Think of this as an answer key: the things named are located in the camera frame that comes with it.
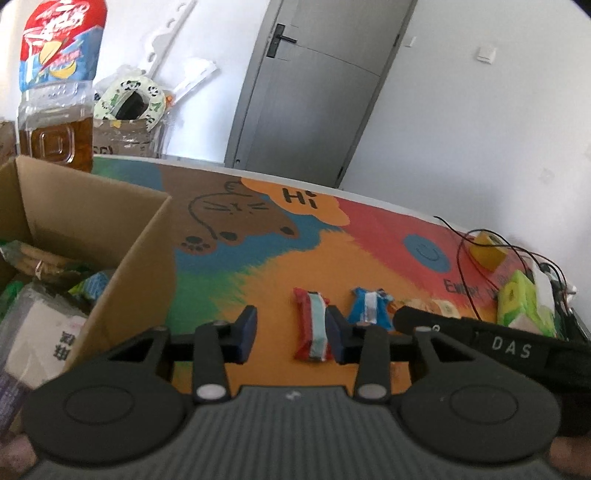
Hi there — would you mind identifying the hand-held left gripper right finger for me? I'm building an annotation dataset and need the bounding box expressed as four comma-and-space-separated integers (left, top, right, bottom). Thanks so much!
325, 305, 467, 404

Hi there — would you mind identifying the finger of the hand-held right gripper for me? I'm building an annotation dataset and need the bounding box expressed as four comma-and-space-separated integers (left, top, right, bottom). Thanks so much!
393, 305, 476, 347

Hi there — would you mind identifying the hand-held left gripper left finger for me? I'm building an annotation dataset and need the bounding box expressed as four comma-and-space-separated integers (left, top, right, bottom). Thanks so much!
103, 305, 259, 405

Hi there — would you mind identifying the red striped snack packet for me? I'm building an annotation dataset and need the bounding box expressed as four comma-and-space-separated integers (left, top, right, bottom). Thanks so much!
293, 288, 334, 363

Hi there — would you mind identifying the blue striped snack packet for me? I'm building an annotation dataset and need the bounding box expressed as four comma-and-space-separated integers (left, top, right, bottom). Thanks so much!
346, 287, 394, 331

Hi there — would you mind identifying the clear plastic snack packet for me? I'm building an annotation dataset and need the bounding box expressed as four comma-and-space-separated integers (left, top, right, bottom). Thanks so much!
0, 281, 91, 431

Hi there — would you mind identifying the biscuit packet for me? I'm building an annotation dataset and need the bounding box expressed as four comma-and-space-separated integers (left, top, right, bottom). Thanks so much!
0, 239, 75, 280

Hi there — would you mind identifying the dark green snack packet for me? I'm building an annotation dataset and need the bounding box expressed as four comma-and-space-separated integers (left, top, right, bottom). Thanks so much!
0, 279, 25, 320

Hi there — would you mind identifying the person's right hand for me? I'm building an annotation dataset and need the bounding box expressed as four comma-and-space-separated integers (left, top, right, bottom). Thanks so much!
549, 436, 591, 477

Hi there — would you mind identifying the person's left hand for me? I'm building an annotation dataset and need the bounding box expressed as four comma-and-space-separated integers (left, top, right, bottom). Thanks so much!
0, 433, 38, 480

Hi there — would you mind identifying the beige pastry snack packet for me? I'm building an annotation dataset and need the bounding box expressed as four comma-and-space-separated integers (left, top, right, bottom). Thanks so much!
392, 297, 463, 320

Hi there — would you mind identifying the green tissue box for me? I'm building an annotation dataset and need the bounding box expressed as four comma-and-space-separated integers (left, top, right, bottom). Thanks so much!
496, 263, 563, 338

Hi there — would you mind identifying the colourful printed table mat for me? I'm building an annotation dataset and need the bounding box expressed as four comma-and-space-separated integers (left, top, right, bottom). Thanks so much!
89, 154, 591, 403

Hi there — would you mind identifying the yellow block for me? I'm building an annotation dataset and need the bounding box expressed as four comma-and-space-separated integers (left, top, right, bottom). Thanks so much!
469, 232, 508, 271

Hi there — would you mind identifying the grey door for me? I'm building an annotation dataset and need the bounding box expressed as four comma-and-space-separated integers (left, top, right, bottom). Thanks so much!
224, 0, 419, 188

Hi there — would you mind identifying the large cooking oil bottle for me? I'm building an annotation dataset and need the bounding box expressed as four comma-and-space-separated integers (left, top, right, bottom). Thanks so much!
17, 0, 110, 174

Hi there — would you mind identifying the black cable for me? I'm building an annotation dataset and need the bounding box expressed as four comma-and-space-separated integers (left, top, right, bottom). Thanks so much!
433, 215, 570, 325

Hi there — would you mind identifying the black door handle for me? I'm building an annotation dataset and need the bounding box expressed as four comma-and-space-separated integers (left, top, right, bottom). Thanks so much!
266, 23, 299, 59

